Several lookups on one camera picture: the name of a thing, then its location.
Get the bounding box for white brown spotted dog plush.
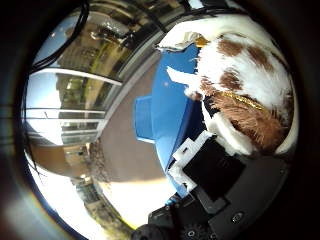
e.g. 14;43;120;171
156;14;299;158

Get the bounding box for black cable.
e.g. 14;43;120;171
24;0;91;78

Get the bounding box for white window frame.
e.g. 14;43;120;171
23;68;123;148

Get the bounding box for blue metal bracket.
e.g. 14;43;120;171
164;194;183;208

